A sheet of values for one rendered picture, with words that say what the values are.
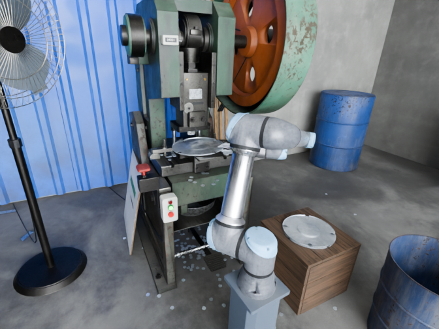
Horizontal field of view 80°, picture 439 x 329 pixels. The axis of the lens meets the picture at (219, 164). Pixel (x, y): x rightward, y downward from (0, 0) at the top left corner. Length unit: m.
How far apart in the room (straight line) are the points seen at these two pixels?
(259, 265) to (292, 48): 0.93
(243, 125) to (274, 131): 0.11
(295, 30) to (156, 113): 0.89
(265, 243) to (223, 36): 1.00
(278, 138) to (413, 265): 1.11
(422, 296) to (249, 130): 0.93
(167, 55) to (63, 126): 1.50
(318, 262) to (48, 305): 1.43
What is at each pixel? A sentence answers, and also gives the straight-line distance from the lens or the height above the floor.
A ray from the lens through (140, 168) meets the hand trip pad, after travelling 1.28.
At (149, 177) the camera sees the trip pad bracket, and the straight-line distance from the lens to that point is 1.31.
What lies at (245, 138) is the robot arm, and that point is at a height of 1.00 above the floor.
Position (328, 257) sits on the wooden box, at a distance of 1.49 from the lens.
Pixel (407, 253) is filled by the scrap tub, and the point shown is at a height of 0.37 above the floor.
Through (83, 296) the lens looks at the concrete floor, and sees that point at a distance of 1.80.
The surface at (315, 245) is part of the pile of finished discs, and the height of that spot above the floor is 0.36.
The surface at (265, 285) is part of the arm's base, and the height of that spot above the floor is 0.51.
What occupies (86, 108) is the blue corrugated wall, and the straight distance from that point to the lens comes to 2.58.
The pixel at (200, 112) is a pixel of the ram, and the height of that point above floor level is 0.97.
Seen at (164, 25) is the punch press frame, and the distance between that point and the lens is 1.33.
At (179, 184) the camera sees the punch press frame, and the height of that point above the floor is 0.63.
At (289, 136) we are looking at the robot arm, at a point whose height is 1.02.
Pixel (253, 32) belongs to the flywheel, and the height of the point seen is 1.38.
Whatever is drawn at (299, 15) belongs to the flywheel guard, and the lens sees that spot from 1.36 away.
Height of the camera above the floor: 1.28
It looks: 23 degrees down
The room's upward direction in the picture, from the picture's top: 2 degrees clockwise
